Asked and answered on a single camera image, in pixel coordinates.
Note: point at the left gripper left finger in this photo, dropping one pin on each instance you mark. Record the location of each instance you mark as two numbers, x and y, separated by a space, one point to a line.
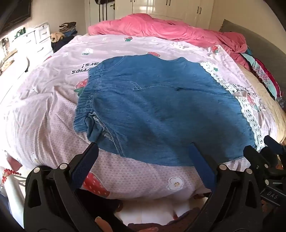
50 202

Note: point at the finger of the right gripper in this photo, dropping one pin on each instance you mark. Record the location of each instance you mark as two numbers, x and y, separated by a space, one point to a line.
276 147
258 164

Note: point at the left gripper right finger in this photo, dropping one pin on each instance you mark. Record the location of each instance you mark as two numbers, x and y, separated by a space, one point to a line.
234 203

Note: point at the blue denim pants lace hem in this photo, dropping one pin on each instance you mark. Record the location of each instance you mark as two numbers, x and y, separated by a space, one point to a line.
151 110

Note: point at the person right hand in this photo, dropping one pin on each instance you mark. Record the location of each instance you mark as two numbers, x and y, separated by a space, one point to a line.
267 207

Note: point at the person left hand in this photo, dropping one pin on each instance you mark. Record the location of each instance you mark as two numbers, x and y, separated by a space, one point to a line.
107 228

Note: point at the beige bed sheet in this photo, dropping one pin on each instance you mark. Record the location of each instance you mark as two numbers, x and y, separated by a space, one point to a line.
271 105

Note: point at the floral teal red pillow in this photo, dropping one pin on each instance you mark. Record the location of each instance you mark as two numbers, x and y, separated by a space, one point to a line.
259 70

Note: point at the pink strawberry print quilt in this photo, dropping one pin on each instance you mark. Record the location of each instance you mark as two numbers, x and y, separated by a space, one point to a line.
37 116

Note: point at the pink fleece blanket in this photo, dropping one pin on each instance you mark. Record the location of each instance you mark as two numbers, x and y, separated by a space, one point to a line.
143 25

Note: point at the white wardrobe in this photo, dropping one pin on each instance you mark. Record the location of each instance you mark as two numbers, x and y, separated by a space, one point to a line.
195 13

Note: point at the white drawer dresser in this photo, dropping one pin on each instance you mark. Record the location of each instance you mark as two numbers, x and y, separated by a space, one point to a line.
31 43

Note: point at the folded clothes stack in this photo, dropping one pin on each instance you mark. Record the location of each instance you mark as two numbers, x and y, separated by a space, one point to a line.
66 33

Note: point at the black wall television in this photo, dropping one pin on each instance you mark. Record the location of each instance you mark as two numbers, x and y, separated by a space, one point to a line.
13 13

